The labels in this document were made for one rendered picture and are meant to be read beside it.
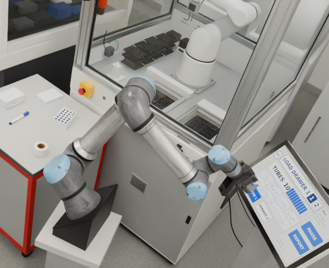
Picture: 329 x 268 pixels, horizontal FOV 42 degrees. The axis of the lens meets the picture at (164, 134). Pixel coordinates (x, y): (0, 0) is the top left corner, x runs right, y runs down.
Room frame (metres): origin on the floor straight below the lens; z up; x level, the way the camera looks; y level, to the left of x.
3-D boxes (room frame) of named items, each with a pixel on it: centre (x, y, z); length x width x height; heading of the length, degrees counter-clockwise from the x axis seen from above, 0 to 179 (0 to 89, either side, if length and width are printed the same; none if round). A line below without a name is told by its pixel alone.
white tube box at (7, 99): (1.79, 0.86, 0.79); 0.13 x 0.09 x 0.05; 157
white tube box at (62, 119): (1.78, 0.54, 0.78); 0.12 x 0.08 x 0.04; 174
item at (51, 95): (1.94, 0.69, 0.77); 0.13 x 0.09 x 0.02; 152
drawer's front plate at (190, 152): (1.72, -0.10, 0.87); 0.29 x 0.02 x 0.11; 66
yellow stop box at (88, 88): (1.97, 0.50, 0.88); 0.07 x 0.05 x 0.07; 66
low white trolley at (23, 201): (1.74, 0.69, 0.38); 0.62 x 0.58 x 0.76; 66
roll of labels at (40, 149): (1.50, 0.55, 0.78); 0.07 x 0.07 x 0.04
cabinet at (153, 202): (2.27, -0.05, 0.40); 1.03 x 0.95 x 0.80; 66
